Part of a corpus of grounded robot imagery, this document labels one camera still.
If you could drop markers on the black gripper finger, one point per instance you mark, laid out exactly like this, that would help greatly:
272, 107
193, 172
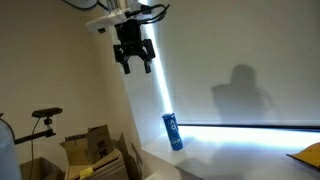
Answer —
126, 66
147, 65

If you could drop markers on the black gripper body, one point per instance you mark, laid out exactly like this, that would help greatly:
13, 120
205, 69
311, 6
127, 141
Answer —
130, 33

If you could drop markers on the blue cylindrical canister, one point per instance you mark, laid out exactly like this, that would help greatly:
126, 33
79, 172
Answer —
173, 133

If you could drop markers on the yellow and black cap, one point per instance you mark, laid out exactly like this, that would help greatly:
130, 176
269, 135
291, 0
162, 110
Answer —
308, 155

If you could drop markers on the open brown cardboard box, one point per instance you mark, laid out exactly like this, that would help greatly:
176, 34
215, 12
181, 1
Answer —
96, 143

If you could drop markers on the flattened cardboard box stack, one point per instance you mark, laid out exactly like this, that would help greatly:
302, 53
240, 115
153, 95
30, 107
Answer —
106, 166

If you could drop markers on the yellow sticky note pad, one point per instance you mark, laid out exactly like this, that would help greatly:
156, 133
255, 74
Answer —
86, 172

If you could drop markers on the low brown cardboard box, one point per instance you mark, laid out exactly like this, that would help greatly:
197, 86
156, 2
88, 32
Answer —
40, 168

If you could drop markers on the pale bluish white rounded object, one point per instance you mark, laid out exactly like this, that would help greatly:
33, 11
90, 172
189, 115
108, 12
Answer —
7, 153

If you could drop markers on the white wrist camera mount plate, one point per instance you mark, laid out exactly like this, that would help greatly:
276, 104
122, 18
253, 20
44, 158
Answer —
101, 21

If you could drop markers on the black stereo camera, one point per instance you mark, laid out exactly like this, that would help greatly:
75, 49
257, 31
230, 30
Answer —
46, 112

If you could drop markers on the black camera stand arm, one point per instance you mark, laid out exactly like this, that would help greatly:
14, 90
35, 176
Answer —
36, 135

